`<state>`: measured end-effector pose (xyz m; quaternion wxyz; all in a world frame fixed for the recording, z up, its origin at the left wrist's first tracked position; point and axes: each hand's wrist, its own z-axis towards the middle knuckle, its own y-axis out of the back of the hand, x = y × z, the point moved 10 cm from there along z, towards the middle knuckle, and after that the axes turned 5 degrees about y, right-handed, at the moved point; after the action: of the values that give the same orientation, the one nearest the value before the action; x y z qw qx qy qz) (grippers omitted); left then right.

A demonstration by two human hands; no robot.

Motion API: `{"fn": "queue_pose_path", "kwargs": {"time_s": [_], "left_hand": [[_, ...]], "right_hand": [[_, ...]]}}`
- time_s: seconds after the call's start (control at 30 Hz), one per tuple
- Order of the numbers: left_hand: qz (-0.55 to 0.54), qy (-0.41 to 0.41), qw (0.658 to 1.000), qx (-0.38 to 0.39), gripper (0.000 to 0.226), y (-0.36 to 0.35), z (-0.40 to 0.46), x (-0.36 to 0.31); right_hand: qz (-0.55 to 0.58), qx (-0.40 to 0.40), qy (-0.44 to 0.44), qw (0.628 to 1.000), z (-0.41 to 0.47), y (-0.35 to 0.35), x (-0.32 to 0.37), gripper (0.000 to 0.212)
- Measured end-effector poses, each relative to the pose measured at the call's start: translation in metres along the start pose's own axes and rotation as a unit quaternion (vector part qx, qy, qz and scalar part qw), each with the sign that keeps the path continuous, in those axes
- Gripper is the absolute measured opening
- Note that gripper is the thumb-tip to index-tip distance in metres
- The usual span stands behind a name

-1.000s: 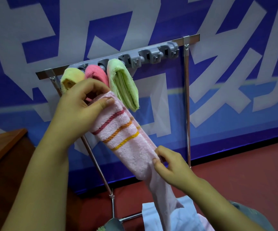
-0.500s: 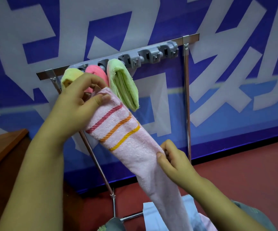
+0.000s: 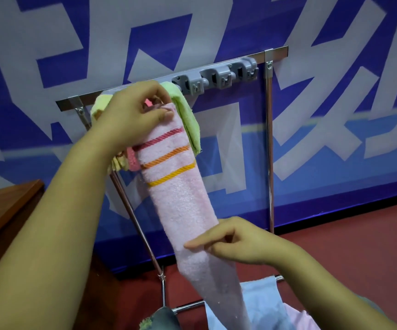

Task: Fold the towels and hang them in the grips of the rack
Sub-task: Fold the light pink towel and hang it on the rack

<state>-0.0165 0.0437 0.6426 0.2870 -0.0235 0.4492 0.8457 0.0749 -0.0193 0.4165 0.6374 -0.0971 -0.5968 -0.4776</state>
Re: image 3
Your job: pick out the person's left hand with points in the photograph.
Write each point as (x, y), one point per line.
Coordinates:
(126, 123)

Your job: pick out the person's right hand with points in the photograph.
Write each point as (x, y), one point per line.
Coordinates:
(250, 244)

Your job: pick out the yellow striped towel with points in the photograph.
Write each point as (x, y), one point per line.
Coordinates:
(100, 103)

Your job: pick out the light blue towel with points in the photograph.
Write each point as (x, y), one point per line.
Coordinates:
(263, 302)

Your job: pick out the light green towel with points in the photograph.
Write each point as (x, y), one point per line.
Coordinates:
(188, 116)

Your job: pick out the metal rack frame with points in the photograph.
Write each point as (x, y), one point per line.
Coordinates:
(66, 103)

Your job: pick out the white pink patterned towel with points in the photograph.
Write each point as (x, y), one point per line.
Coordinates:
(303, 319)
(181, 202)

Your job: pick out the person's right forearm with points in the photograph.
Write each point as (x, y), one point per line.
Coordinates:
(329, 295)

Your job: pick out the person's left forearm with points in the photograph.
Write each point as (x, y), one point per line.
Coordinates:
(47, 244)

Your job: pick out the person's left leg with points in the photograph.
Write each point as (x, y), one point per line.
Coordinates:
(160, 319)

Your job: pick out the person's leg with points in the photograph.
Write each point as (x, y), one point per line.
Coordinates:
(372, 304)
(160, 319)

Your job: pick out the person's right leg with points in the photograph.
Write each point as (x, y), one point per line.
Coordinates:
(372, 304)

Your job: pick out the brown wooden cabinet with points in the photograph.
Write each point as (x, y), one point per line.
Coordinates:
(2, 209)

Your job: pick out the blue white printed banner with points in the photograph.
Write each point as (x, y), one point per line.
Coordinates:
(339, 82)

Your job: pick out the grey plastic hook rail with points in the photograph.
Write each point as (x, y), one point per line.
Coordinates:
(215, 73)

